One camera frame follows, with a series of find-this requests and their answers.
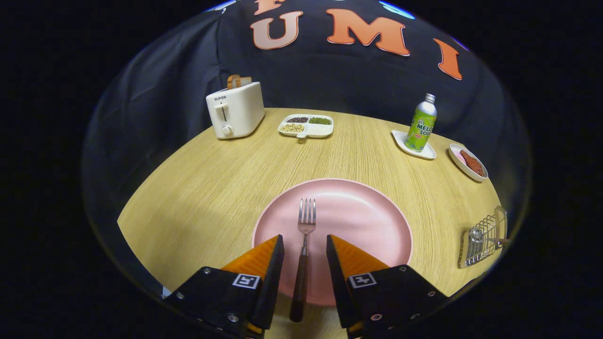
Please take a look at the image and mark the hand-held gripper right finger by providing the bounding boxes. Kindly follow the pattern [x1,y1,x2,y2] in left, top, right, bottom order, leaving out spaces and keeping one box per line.
[326,234,448,339]

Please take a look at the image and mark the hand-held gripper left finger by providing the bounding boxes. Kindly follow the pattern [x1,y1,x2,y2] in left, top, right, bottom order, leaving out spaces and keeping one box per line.
[163,234,285,339]

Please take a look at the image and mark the metal fork with brown handle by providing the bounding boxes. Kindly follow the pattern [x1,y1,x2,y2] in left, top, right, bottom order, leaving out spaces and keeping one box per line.
[289,198,317,323]

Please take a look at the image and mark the metal spoon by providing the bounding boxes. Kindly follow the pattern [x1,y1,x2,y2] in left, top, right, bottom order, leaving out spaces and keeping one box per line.
[468,227,512,248]

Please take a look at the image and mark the pink plate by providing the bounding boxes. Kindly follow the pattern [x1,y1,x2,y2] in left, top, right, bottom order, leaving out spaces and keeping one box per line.
[252,178,414,307]

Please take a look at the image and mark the white divided dish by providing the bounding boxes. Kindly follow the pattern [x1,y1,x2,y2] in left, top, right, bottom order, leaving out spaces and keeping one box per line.
[278,113,334,139]

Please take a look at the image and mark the white square coaster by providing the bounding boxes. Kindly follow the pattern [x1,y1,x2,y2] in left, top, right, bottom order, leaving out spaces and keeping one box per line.
[391,129,437,160]

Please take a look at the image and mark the white food plate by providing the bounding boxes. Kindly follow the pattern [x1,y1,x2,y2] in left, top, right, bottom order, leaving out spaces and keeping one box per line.
[448,143,489,183]

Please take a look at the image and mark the cream toaster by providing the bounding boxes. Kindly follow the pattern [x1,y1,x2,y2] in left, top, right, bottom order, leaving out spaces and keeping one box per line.
[205,81,265,140]

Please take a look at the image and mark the green soda bottle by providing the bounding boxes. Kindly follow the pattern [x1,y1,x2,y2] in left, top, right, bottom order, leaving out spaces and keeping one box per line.
[405,93,438,153]

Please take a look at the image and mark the red meat piece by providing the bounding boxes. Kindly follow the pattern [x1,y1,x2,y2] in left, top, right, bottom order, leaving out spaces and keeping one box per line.
[460,150,485,178]

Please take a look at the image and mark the brown toast slice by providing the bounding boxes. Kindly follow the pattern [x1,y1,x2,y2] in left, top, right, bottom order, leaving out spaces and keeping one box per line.
[227,74,253,90]

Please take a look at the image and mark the metal wire basket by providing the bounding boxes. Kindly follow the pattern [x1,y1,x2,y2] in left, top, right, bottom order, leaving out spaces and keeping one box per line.
[458,206,509,269]

